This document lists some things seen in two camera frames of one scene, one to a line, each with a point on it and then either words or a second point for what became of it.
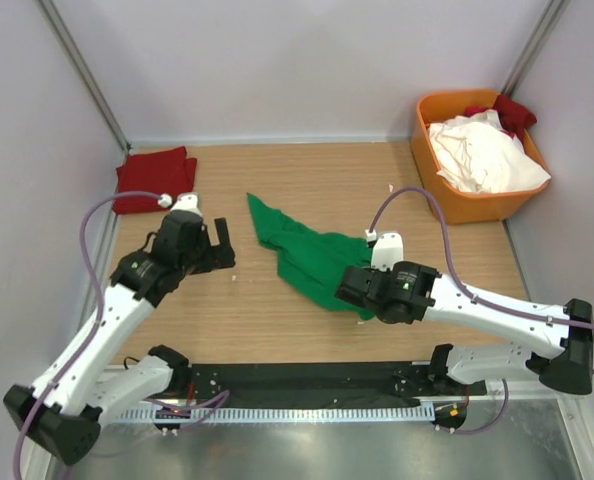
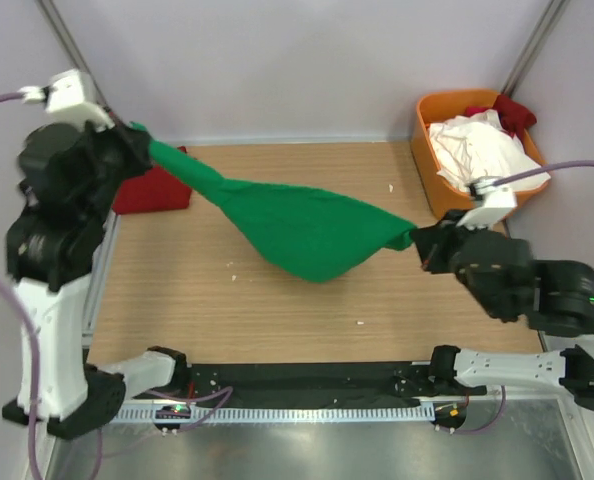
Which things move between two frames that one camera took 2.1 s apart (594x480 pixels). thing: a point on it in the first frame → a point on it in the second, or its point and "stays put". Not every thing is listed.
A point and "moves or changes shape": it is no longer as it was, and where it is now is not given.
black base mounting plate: x=395 y=382 stays put
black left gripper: x=218 y=256 → x=136 y=142
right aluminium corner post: x=534 y=45 stays put
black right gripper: x=372 y=271 → x=431 y=240
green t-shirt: x=316 y=262 moves or changes shape
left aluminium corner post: x=85 y=72 stays put
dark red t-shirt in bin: x=513 y=115 stays put
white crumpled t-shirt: x=477 y=155 stays put
